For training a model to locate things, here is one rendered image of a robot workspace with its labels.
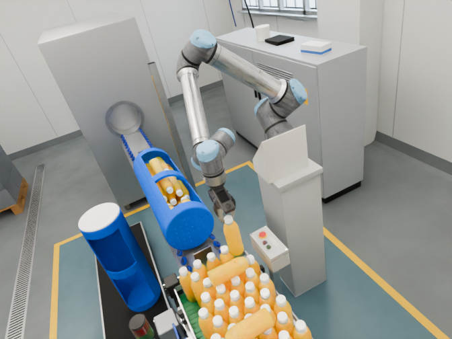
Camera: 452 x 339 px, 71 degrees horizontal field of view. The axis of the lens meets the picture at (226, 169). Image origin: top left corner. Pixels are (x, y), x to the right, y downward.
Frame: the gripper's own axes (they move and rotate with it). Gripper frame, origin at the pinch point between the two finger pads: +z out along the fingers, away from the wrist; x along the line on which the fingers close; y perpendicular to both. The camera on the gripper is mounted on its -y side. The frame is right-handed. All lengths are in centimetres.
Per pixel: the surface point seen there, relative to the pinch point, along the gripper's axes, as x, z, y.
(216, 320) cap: 23.2, 21.7, -25.6
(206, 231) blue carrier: 5.1, 30.4, 31.7
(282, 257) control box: -16.8, 25.9, -12.2
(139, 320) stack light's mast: 48, 7, -20
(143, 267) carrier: 49, 80, 82
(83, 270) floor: 110, 133, 172
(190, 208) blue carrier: 9.7, 10.5, 31.9
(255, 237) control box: -12.5, 22.8, 4.0
